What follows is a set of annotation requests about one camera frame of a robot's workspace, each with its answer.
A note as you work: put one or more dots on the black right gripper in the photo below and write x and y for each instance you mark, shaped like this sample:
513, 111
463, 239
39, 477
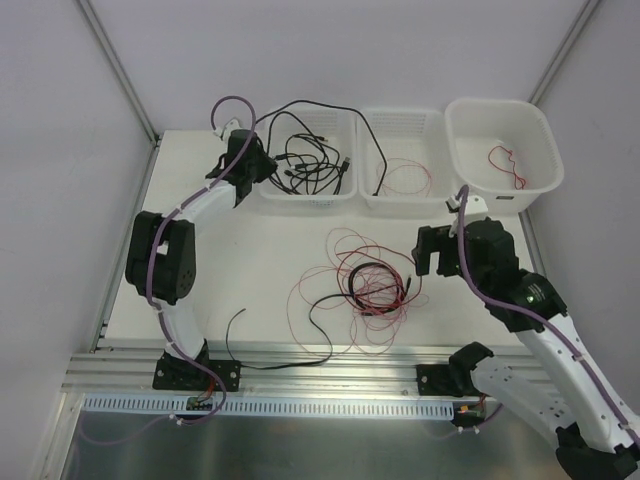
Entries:
446, 255

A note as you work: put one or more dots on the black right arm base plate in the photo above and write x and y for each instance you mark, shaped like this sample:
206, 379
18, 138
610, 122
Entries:
436, 380

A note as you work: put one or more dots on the white perforated middle basket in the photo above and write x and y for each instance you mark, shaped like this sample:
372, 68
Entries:
404, 163

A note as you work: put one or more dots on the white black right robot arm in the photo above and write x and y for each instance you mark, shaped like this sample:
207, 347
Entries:
594, 434

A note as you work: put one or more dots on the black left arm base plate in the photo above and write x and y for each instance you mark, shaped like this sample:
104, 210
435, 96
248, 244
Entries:
172, 374

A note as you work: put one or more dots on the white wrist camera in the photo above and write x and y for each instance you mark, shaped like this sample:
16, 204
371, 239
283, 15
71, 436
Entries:
224, 132
474, 209

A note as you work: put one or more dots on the white deep right basket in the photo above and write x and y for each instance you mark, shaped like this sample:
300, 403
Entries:
504, 150

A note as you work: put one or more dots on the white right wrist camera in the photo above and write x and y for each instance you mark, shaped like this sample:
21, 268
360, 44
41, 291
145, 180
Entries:
474, 209

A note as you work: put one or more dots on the aluminium rail frame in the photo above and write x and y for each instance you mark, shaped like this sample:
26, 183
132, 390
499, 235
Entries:
266, 293

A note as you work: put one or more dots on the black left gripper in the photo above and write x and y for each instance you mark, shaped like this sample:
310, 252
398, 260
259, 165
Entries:
255, 165

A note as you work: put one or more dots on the left aluminium corner post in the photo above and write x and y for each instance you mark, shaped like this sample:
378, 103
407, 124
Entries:
115, 65

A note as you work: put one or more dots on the white slotted cable duct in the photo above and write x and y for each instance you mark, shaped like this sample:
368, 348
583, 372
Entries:
270, 407

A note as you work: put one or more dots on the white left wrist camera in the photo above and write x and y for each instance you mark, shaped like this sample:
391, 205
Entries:
224, 132

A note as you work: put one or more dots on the aluminium corner post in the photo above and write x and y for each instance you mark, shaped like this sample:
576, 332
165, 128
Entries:
115, 65
569, 41

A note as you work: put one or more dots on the white perforated left basket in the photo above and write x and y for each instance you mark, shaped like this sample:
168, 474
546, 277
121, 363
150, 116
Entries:
315, 150

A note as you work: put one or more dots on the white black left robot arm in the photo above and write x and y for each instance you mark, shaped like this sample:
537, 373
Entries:
161, 262

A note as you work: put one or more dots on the white perforated basket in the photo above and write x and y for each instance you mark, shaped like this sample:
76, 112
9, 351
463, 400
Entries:
315, 150
404, 163

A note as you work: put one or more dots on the right aluminium corner post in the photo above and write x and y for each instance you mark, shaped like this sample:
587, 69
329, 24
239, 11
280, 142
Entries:
569, 41

